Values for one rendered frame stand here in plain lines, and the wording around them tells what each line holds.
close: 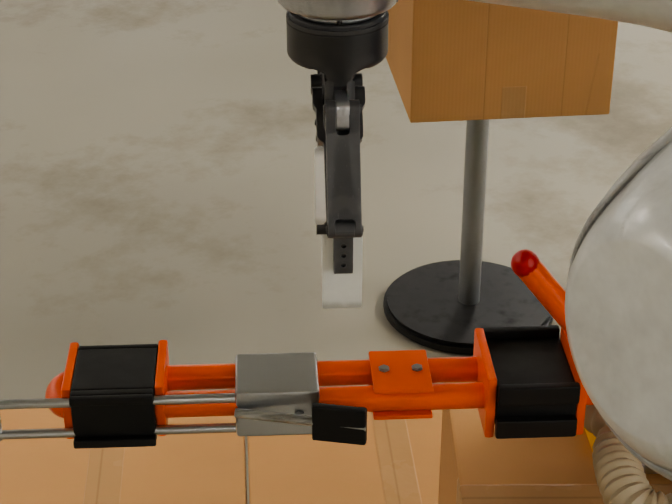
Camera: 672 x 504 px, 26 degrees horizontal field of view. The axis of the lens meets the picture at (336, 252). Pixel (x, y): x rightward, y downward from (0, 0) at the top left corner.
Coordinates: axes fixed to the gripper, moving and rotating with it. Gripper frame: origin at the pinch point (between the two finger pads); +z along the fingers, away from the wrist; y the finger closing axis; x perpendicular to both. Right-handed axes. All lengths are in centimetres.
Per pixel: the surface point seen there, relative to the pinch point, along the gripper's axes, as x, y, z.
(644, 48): -124, 357, 122
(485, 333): -13.3, 5.3, 11.6
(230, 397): 8.9, -2.6, 12.1
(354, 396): -1.4, -1.5, 13.1
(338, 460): -4, 61, 67
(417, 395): -6.6, -1.6, 13.1
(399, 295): -25, 192, 119
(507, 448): -16.6, 8.9, 26.8
